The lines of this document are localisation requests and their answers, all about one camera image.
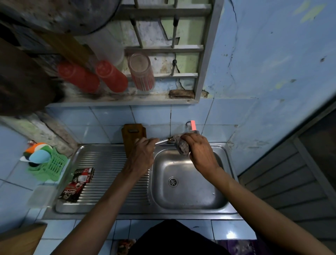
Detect person's right forearm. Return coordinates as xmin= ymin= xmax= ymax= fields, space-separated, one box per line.
xmin=210 ymin=171 xmax=334 ymax=255

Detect yellow plastic cup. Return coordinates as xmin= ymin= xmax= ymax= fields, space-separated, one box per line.
xmin=39 ymin=33 xmax=91 ymax=66

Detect checked dishcloth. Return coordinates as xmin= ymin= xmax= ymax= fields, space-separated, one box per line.
xmin=173 ymin=130 xmax=200 ymax=156

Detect dark round hanging pan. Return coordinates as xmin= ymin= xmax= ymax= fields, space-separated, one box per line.
xmin=0 ymin=0 xmax=122 ymax=36

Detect purple plastic basket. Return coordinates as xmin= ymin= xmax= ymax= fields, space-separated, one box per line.
xmin=218 ymin=239 xmax=263 ymax=255

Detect stainless steel sink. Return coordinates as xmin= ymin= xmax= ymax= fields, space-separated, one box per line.
xmin=43 ymin=143 xmax=242 ymax=220

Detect green plastic basket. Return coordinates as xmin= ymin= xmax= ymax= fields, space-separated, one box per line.
xmin=27 ymin=147 xmax=69 ymax=182

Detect person's right hand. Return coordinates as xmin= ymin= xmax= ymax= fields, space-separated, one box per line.
xmin=180 ymin=132 xmax=221 ymax=182

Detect white plastic cup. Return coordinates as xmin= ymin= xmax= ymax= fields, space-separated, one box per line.
xmin=76 ymin=26 xmax=125 ymax=66

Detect grey slatted wooden door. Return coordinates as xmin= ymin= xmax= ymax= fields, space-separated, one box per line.
xmin=237 ymin=102 xmax=336 ymax=250

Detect person's black clothing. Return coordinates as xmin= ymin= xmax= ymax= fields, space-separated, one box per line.
xmin=128 ymin=219 xmax=231 ymax=255

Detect red black sachet pack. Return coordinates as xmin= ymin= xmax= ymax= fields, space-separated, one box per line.
xmin=58 ymin=167 xmax=95 ymax=203

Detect red striped drinking glass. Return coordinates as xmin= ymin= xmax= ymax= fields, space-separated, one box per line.
xmin=128 ymin=53 xmax=156 ymax=92

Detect wooden scrub brush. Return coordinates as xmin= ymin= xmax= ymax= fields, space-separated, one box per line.
xmin=168 ymin=89 xmax=195 ymax=99

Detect light blue plastic scoop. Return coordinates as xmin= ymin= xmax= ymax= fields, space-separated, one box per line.
xmin=29 ymin=150 xmax=52 ymax=164

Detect orange plastic utensil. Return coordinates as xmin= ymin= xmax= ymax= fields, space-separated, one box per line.
xmin=25 ymin=143 xmax=49 ymax=154

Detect small wooden cutting board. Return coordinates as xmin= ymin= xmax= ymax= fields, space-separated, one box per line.
xmin=121 ymin=123 xmax=147 ymax=158

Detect wooden knife block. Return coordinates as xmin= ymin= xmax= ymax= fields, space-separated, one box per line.
xmin=0 ymin=222 xmax=48 ymax=255

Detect person's left forearm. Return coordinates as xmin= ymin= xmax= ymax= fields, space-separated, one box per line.
xmin=51 ymin=171 xmax=140 ymax=255

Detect red plastic cup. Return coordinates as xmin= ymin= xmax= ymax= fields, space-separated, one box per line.
xmin=95 ymin=60 xmax=128 ymax=93
xmin=57 ymin=62 xmax=100 ymax=94

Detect person's left hand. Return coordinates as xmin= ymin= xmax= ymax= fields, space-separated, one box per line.
xmin=123 ymin=137 xmax=160 ymax=179

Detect large dark brown wok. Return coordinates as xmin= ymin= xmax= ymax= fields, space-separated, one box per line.
xmin=0 ymin=38 xmax=65 ymax=117

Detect knives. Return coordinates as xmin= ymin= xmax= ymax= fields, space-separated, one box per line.
xmin=155 ymin=136 xmax=176 ymax=146

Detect clear plastic container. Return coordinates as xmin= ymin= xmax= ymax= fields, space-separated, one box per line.
xmin=27 ymin=185 xmax=56 ymax=208

